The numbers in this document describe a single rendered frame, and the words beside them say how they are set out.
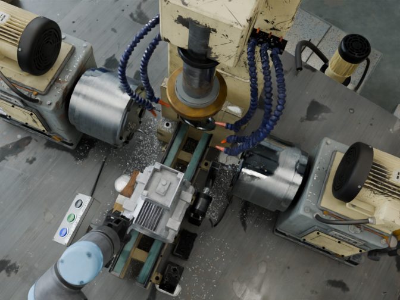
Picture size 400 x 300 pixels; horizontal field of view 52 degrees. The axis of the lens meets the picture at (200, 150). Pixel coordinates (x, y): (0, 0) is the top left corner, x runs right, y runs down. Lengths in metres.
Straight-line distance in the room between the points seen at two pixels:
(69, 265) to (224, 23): 0.63
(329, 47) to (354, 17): 0.83
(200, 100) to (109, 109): 0.36
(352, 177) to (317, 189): 0.19
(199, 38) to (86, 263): 0.56
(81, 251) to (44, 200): 0.74
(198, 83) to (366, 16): 2.45
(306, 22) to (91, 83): 1.56
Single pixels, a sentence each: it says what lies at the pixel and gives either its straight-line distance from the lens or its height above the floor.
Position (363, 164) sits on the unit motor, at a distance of 1.20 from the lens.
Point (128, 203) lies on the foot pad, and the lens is 1.35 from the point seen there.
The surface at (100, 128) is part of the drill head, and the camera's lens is 1.42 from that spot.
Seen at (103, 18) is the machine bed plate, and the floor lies 0.80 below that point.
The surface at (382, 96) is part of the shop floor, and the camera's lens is 3.08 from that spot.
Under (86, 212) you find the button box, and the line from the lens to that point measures 1.37.
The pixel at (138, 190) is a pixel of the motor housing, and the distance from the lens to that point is 1.37.
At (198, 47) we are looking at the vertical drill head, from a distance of 0.96.
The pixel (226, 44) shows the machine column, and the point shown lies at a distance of 0.92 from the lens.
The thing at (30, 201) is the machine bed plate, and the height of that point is 0.80.
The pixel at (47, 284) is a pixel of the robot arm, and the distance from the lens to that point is 1.06.
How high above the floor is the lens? 2.38
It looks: 69 degrees down
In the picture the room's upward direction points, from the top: 11 degrees clockwise
